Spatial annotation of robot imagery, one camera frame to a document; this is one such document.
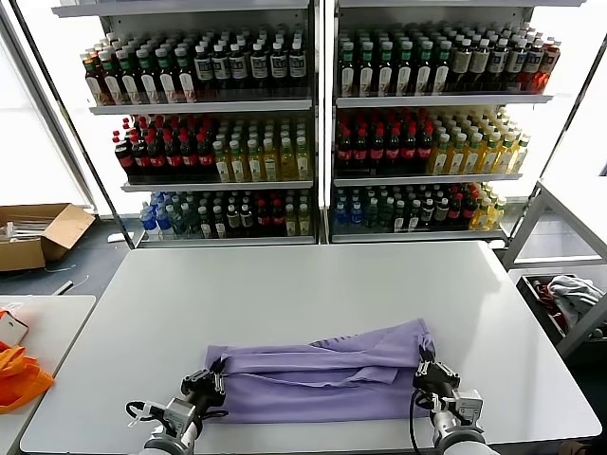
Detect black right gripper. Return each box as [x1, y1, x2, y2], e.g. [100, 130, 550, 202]
[412, 351, 461, 409]

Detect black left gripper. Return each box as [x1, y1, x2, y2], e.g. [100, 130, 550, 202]
[180, 360, 228, 421]

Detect purple printed T-shirt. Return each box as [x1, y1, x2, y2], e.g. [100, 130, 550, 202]
[204, 318, 437, 425]

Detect black storage bin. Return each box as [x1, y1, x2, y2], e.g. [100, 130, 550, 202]
[515, 273, 607, 355]

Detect dark red garment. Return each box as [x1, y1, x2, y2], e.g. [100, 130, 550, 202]
[533, 280, 570, 336]

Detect white side table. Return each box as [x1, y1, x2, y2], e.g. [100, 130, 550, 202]
[0, 294, 99, 455]

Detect grey crumpled garment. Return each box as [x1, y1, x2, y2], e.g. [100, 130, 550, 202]
[547, 274, 606, 324]

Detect orange fabric bag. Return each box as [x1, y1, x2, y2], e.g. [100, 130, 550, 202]
[0, 306, 56, 415]

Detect small white box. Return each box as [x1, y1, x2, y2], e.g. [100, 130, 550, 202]
[0, 312, 31, 346]

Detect open cardboard box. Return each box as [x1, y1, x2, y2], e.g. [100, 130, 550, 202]
[0, 202, 98, 273]

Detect white plastic strips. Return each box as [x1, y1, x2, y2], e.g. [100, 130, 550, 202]
[0, 215, 51, 244]

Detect grey metal drinks shelf unit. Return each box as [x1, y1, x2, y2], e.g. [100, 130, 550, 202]
[51, 0, 322, 250]
[322, 0, 587, 246]

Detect green cap bottle white label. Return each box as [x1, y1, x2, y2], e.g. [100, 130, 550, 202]
[396, 40, 415, 97]
[416, 40, 435, 96]
[377, 41, 396, 98]
[359, 41, 377, 98]
[175, 45, 199, 103]
[434, 40, 453, 95]
[340, 41, 358, 99]
[118, 48, 143, 105]
[101, 50, 124, 106]
[156, 46, 181, 104]
[137, 47, 162, 105]

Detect dark bottle beige label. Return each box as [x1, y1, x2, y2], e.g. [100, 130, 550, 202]
[451, 38, 473, 91]
[469, 37, 492, 91]

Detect dark bottle blue grey label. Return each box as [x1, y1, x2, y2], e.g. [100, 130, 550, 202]
[289, 40, 307, 90]
[524, 37, 546, 92]
[270, 41, 290, 91]
[194, 44, 215, 95]
[488, 37, 510, 91]
[250, 42, 270, 91]
[230, 42, 249, 92]
[212, 43, 232, 93]
[506, 37, 528, 91]

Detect red tea bottle white label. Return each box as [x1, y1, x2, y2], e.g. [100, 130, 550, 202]
[84, 56, 105, 106]

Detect red drink bottle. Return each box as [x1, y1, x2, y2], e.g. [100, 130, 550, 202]
[540, 38, 563, 92]

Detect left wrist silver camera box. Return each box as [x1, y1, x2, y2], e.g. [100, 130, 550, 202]
[163, 396, 196, 431]

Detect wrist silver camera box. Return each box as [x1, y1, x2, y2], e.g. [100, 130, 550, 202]
[163, 396, 196, 431]
[453, 389, 486, 424]

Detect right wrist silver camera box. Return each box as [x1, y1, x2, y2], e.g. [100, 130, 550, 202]
[453, 389, 486, 424]

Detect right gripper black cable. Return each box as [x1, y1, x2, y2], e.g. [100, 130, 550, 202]
[407, 388, 429, 455]

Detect white black camera cable plug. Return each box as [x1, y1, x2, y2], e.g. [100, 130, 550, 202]
[125, 399, 167, 428]

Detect black metal frame pole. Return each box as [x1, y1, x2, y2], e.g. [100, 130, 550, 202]
[8, 0, 138, 249]

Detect grey metal frame table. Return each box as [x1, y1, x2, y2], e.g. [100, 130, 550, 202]
[500, 178, 607, 360]

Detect grey window frame bar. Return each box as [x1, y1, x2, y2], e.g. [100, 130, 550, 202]
[0, 9, 100, 214]

